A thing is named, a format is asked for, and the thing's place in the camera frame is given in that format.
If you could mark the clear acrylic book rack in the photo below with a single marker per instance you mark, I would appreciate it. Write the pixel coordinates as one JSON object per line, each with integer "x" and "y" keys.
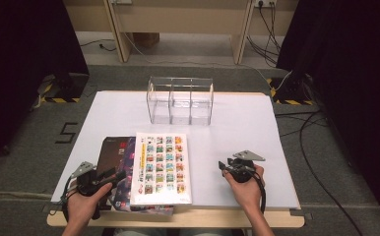
{"x": 179, "y": 105}

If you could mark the stand base with striped tape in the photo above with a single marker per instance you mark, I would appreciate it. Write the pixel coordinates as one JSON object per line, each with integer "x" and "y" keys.
{"x": 291, "y": 91}
{"x": 66, "y": 87}

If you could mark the white wall power socket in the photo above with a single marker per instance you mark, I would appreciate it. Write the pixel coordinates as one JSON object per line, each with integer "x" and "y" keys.
{"x": 121, "y": 1}
{"x": 265, "y": 2}

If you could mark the grey table bracket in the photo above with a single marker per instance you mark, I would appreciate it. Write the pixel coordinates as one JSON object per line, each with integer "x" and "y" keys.
{"x": 51, "y": 207}
{"x": 301, "y": 214}

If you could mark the person's left hand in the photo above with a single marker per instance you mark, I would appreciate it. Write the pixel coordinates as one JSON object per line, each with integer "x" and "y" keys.
{"x": 83, "y": 208}

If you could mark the person's right hand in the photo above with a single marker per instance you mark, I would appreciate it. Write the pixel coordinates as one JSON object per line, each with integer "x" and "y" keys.
{"x": 248, "y": 195}

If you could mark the dark brown magazine red print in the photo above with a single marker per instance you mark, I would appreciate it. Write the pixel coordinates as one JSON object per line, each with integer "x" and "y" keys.
{"x": 111, "y": 152}

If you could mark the brown cardboard box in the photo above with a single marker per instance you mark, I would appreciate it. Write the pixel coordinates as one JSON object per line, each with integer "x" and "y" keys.
{"x": 147, "y": 40}

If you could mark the black curtain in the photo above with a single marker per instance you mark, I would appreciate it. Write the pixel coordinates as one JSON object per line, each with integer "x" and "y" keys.
{"x": 20, "y": 65}
{"x": 352, "y": 82}

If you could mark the beige wooden office desk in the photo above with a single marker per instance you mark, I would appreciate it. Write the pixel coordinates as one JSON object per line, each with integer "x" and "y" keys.
{"x": 184, "y": 19}

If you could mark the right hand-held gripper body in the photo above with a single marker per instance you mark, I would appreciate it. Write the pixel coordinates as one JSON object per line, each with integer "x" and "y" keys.
{"x": 243, "y": 172}

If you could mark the white book with picture grid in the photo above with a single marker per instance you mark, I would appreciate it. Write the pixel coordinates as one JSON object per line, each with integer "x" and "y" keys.
{"x": 161, "y": 168}

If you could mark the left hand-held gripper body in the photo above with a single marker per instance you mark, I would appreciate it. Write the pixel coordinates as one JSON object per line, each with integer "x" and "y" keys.
{"x": 86, "y": 183}

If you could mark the white table cover sheet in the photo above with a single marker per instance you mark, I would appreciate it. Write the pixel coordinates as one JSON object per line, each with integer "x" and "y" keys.
{"x": 237, "y": 131}

